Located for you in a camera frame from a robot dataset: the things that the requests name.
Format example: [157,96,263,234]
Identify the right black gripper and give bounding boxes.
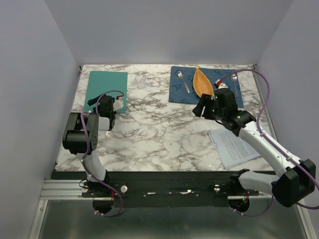
[192,93,225,121]

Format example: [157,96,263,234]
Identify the teal green folder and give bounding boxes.
[84,71,128,114]

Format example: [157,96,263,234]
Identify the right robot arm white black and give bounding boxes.
[192,88,318,207]

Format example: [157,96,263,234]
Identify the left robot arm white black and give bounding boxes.
[62,96,117,197]

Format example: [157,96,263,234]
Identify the white printed paper files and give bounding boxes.
[208,128,260,169]

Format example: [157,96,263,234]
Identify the orange leaf-shaped dish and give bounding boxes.
[193,66,214,98]

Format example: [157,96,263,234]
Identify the blue placemat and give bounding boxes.
[168,66,244,108]

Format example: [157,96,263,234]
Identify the silver fork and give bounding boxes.
[177,71,190,93]

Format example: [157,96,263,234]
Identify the silver spoon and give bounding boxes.
[231,74,240,98]

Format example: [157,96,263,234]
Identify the clear drinking glass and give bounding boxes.
[135,74,147,89]

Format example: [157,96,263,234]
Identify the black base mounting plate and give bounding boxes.
[51,171,274,212]

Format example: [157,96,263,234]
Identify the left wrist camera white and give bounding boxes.
[113,99,124,111]

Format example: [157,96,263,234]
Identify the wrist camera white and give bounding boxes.
[113,99,124,111]
[213,79,228,90]

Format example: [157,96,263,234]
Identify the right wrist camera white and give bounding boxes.
[213,79,228,90]

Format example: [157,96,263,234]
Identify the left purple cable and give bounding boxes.
[81,91,125,218]

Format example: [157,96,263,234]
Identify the purple cable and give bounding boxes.
[81,91,125,218]
[219,69,319,216]

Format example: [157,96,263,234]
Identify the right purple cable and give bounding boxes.
[219,69,319,216]

